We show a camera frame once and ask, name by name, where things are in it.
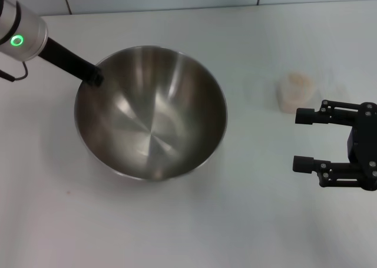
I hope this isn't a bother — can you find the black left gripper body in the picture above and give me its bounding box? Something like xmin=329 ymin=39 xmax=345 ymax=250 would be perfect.
xmin=39 ymin=37 xmax=97 ymax=82

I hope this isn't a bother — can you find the clear plastic measuring cup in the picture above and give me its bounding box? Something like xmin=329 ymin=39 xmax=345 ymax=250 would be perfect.
xmin=275 ymin=71 xmax=345 ymax=114

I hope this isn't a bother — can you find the stainless steel mixing bowl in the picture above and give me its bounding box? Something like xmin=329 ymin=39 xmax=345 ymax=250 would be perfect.
xmin=73 ymin=45 xmax=229 ymax=182

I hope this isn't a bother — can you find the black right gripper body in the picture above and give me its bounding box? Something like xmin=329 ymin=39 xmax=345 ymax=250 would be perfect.
xmin=346 ymin=102 xmax=377 ymax=191

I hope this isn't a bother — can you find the thin black cable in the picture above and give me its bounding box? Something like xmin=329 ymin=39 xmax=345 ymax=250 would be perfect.
xmin=0 ymin=62 xmax=29 ymax=82

